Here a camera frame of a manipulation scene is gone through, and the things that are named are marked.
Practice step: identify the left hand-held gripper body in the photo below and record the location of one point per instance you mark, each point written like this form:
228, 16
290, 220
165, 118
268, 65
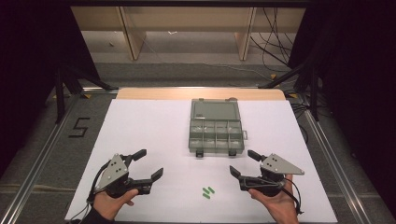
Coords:
113, 174

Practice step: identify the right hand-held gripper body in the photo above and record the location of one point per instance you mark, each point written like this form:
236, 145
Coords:
277, 166

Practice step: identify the green plastic wall plug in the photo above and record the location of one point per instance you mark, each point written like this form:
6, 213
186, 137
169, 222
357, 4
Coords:
205, 189
206, 195
211, 189

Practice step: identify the clear grey compartment box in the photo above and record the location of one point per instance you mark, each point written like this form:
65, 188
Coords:
214, 124

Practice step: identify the person's left hand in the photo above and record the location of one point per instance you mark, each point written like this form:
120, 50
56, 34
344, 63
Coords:
109, 205

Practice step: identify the person's right hand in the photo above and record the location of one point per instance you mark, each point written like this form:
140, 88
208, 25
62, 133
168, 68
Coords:
280, 205

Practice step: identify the wooden table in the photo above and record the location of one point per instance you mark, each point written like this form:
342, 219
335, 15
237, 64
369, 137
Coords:
186, 93

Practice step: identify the black metal stand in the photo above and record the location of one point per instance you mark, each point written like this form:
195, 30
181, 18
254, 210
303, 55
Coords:
313, 93
59, 93

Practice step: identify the light wooden bench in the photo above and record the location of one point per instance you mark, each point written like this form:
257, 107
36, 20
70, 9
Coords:
186, 18

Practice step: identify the aluminium floor rail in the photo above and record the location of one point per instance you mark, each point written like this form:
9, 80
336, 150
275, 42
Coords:
40, 155
336, 168

